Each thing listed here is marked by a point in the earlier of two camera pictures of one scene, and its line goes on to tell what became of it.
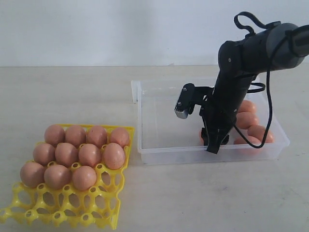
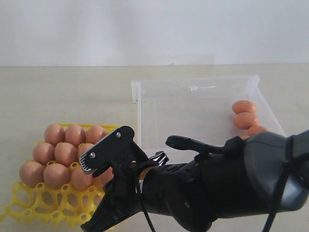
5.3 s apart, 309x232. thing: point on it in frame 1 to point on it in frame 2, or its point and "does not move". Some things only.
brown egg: x=66 y=154 does not move
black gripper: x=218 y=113 to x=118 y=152
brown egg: x=201 y=140 to x=104 y=178
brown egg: x=97 y=135 does not move
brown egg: x=84 y=177 does not move
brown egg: x=32 y=174 does not move
